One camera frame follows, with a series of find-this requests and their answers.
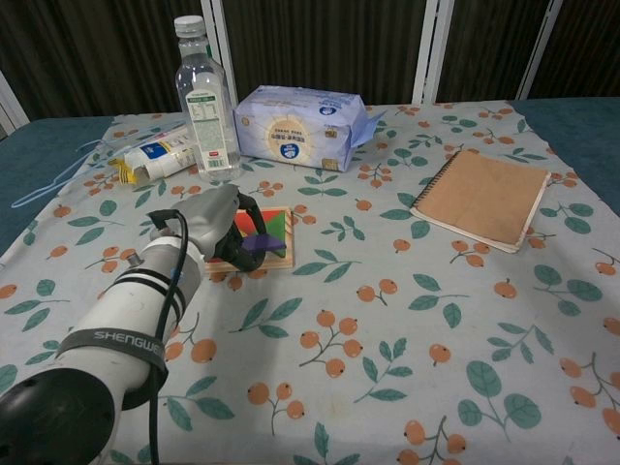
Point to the white yellow small carton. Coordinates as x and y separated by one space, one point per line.
155 157

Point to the orange large triangle tangram piece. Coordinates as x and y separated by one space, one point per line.
271 215

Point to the dark folding screen partition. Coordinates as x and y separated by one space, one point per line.
339 43

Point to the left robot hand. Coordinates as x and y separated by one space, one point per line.
213 218

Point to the green large triangle tangram piece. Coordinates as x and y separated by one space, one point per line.
279 231

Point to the floral patterned tablecloth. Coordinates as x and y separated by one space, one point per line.
387 315

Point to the wooden tangram puzzle tray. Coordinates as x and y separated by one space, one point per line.
286 261

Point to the brown spiral notebook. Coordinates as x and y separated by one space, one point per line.
482 198

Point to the purple tangram piece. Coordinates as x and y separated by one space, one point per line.
257 243

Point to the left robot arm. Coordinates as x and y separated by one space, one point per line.
121 315

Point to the clear plastic water bottle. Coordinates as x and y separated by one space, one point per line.
208 111

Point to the blue white tissue pack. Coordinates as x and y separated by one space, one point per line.
295 126

